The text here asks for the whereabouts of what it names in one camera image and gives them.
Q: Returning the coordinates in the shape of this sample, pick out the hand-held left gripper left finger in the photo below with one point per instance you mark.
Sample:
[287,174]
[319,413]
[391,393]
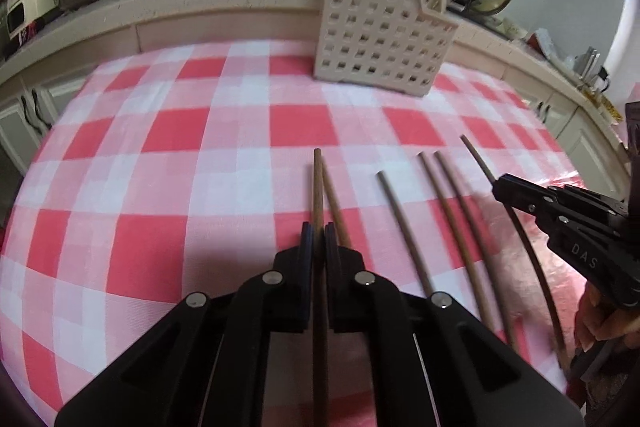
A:
[307,242]

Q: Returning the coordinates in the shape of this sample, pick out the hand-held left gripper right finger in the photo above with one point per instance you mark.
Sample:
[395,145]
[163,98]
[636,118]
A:
[332,242]

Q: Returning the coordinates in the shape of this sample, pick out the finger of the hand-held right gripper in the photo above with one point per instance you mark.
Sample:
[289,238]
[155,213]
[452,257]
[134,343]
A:
[550,197]
[542,214]

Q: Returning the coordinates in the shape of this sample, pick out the brown wooden chopstick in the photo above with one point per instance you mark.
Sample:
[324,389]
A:
[336,207]
[470,232]
[478,157]
[317,187]
[404,232]
[452,229]

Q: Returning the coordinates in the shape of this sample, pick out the white perforated utensil basket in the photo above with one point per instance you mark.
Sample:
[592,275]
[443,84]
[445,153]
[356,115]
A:
[370,32]

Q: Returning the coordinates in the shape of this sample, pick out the person's right hand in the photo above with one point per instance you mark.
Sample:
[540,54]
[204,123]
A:
[610,322]

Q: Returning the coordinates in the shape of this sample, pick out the red white checkered tablecloth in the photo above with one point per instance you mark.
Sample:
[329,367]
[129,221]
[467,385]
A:
[150,207]

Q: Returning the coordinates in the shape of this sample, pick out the small dark patterned box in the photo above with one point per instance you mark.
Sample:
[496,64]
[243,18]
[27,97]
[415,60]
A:
[28,35]

